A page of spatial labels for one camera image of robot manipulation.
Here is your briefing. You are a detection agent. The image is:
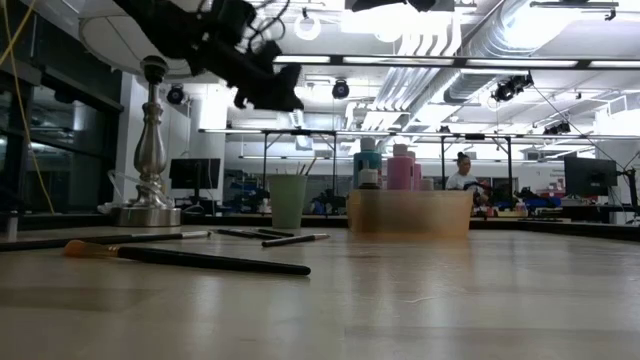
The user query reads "green plastic cup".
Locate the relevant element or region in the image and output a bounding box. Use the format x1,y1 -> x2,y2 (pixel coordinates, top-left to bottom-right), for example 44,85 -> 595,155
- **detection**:
268,173 -> 309,230

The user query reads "yellow extension cable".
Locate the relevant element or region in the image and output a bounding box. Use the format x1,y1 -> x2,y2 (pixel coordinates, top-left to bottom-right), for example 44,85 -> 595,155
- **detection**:
0,0 -> 56,216

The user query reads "teal large paint bottle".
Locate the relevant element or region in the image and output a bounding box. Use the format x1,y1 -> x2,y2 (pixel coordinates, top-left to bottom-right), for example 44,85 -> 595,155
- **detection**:
352,136 -> 383,191

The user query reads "orange bristle paint brush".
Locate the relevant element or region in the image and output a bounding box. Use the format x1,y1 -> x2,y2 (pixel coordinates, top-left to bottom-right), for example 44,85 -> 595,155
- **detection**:
62,238 -> 312,277

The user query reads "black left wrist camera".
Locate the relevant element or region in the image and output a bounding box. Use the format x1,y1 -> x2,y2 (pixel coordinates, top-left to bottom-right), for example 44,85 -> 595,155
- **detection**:
255,39 -> 284,71

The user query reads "orange translucent plastic bin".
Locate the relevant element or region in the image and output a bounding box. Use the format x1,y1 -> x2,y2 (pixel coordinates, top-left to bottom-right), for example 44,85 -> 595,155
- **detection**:
347,188 -> 475,240

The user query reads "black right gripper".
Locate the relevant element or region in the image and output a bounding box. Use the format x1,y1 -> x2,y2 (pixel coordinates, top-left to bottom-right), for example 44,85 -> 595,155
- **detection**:
349,0 -> 439,14

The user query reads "white shade silver table lamp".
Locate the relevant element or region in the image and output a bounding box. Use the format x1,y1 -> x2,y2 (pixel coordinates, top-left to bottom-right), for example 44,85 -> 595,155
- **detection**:
79,13 -> 221,229

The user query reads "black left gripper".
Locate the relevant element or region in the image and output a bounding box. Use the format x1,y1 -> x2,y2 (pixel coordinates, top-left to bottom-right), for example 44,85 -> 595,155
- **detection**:
192,34 -> 305,112

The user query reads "silver ventilation duct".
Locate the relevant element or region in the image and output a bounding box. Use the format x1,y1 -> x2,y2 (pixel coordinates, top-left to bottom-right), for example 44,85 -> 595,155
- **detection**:
372,0 -> 539,109

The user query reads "overhead light bar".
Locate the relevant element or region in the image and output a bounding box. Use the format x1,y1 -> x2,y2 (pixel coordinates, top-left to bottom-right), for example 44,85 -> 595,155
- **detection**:
272,52 -> 640,70

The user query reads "black computer monitor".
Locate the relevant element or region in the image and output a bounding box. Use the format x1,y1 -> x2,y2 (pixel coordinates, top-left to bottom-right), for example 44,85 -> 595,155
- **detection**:
563,155 -> 619,197
168,157 -> 222,191

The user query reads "person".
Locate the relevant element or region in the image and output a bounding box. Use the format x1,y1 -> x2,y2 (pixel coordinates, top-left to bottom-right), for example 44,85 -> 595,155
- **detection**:
445,151 -> 489,193

